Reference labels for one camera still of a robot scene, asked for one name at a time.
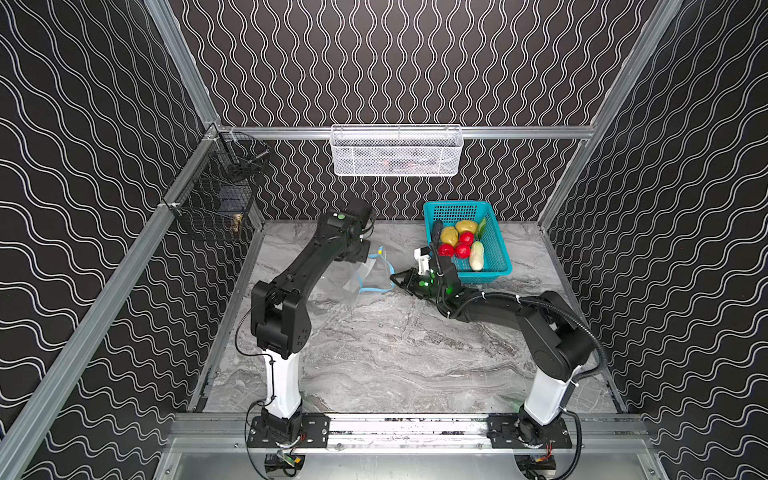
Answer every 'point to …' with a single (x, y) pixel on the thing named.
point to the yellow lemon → (466, 225)
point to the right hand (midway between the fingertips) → (390, 278)
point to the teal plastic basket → (497, 259)
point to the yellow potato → (449, 235)
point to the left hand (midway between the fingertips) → (364, 256)
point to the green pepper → (481, 229)
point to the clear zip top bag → (373, 275)
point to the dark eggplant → (436, 232)
